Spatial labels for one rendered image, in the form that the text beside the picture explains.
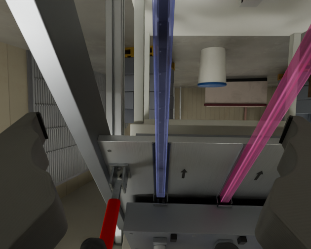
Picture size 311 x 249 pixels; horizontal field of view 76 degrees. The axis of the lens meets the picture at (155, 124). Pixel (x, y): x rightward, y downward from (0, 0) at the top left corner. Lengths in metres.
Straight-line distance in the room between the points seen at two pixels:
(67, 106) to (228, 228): 0.30
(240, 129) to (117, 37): 0.44
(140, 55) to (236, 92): 6.09
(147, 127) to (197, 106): 8.61
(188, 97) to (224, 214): 8.94
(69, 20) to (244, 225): 0.37
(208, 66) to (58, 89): 3.15
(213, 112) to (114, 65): 8.74
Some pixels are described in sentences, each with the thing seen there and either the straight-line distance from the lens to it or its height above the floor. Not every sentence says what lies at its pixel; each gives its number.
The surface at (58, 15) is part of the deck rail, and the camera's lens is 0.19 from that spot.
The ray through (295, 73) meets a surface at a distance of 0.20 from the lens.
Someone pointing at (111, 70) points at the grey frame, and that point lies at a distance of 0.52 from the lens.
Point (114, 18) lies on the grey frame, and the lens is 0.56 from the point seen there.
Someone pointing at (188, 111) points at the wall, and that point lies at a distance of 9.24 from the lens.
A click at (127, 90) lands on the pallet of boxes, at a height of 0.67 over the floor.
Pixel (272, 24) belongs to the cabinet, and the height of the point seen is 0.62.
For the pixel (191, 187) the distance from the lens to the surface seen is 0.35.
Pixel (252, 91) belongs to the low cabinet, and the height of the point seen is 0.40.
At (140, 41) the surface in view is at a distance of 0.67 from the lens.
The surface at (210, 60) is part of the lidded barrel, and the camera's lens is 3.32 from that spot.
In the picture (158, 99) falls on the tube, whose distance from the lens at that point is 0.18.
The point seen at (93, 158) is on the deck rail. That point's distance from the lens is 0.27.
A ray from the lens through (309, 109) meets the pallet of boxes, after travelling 5.17.
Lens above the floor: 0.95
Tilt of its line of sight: 5 degrees up
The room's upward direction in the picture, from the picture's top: 179 degrees counter-clockwise
